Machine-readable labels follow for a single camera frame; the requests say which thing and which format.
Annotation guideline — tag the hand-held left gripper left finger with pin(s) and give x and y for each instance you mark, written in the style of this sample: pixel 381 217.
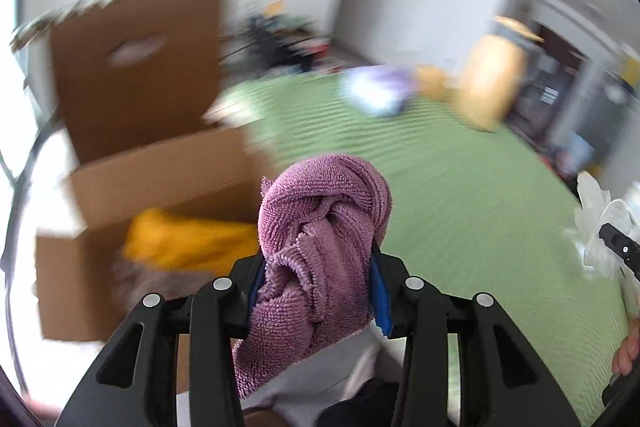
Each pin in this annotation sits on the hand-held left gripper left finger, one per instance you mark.
pixel 239 302

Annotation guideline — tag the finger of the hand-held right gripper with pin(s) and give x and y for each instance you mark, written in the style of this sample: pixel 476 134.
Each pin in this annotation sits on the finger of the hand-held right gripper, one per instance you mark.
pixel 622 249

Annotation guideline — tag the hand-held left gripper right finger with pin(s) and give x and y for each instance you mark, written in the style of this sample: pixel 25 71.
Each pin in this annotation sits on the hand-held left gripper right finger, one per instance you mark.
pixel 380 302

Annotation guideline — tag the white plastic bag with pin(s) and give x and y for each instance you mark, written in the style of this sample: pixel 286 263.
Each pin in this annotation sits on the white plastic bag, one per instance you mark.
pixel 592 217

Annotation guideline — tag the yellow bag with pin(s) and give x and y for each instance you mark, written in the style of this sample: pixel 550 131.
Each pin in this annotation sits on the yellow bag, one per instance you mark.
pixel 190 242

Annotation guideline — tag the purple towel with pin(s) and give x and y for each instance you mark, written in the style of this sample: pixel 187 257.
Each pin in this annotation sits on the purple towel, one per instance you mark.
pixel 320 227

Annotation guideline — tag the brown cardboard box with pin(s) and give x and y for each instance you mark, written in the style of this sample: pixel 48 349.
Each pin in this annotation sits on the brown cardboard box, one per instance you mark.
pixel 140 107

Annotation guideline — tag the person's right hand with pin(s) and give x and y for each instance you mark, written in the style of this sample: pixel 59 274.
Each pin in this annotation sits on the person's right hand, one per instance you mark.
pixel 629 354

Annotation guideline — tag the person's grey clothing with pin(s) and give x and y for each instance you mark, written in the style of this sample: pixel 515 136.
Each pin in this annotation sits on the person's grey clothing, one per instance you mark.
pixel 320 377

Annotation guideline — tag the grey refrigerator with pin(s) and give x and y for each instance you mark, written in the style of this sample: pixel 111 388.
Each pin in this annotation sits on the grey refrigerator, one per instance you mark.
pixel 607 107

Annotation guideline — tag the dark wooden entrance door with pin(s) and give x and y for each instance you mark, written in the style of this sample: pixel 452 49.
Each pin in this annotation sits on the dark wooden entrance door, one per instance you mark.
pixel 555 77

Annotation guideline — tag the purple tissue pack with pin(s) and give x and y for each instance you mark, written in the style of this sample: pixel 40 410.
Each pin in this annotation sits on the purple tissue pack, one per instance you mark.
pixel 375 89

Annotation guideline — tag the yellow thermos jug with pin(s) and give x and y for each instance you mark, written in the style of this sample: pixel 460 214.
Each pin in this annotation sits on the yellow thermos jug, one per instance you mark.
pixel 490 82

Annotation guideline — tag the yellow ceramic cup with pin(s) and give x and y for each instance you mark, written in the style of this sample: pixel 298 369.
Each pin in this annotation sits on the yellow ceramic cup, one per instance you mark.
pixel 431 82

